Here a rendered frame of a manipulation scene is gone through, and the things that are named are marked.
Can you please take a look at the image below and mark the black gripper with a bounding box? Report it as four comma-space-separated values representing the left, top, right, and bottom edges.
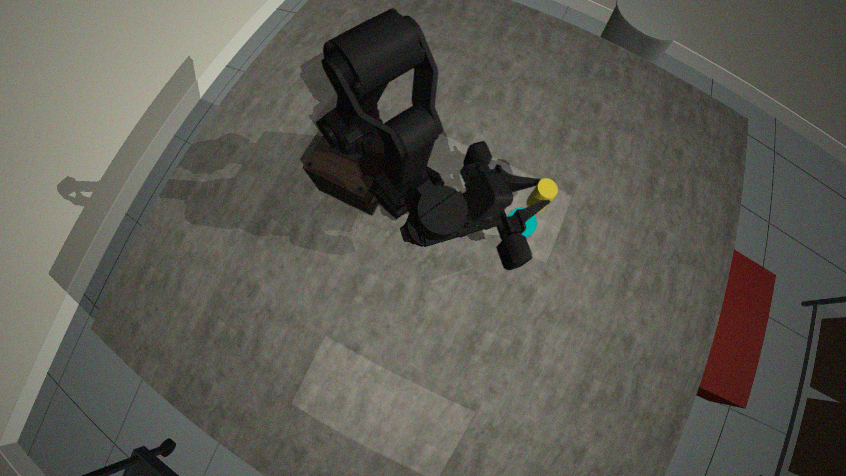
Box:
456, 141, 550, 270

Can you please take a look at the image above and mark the cyan circle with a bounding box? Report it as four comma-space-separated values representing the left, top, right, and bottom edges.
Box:
508, 208, 537, 237

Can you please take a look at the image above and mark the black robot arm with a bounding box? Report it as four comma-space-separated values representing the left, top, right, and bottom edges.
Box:
315, 9, 513, 247

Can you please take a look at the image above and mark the yellow cylinder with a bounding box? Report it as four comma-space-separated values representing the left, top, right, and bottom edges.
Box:
527, 178, 558, 207

